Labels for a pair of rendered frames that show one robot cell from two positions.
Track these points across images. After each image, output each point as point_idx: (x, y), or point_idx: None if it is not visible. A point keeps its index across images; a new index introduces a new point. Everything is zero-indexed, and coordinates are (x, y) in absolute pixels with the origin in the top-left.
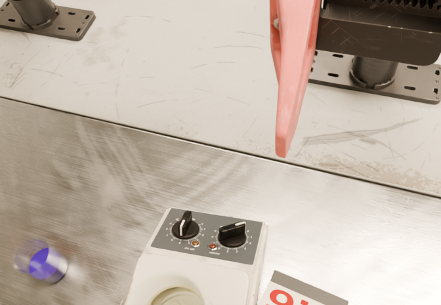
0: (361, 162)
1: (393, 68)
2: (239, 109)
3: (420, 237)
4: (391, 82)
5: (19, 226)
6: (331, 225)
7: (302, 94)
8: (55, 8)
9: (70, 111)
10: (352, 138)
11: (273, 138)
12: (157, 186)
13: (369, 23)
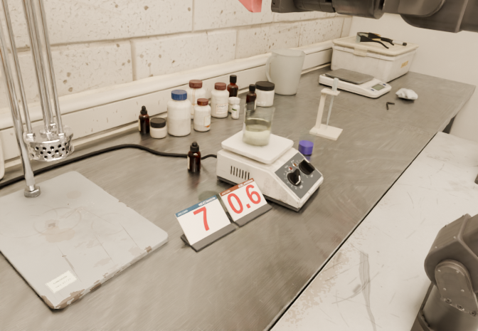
0: (336, 275)
1: (434, 312)
2: (401, 232)
3: (262, 275)
4: (425, 328)
5: (330, 147)
6: (289, 238)
7: None
8: None
9: (405, 170)
10: (362, 280)
11: (369, 239)
12: (341, 186)
13: None
